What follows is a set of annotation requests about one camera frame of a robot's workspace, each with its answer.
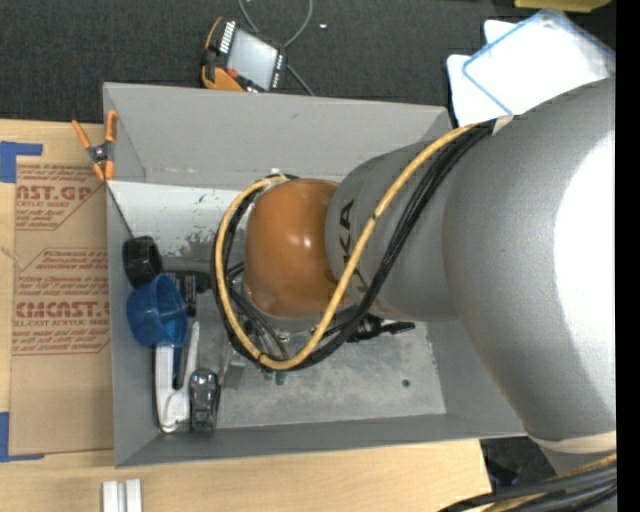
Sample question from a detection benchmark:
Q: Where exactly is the black and silver shiny tool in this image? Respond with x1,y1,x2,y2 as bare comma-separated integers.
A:
188,367,222,435

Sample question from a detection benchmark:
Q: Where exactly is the black box with label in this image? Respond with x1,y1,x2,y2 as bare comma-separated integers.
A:
162,269,212,317

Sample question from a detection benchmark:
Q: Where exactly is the blue plastic cup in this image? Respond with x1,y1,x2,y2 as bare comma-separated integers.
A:
125,272,190,389

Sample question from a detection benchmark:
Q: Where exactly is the grey metal bin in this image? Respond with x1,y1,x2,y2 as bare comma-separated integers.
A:
102,81,527,469

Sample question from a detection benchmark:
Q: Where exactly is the brown cardboard board red print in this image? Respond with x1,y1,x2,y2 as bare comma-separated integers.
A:
0,118,117,462

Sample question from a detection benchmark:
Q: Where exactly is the white plastic handle tool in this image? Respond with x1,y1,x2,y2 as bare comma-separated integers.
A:
153,321,201,435

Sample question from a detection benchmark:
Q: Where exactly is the black ring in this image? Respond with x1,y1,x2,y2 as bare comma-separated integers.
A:
121,235,164,289

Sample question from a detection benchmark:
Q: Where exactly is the black cylinder on white bracket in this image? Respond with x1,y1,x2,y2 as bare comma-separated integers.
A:
346,317,417,344

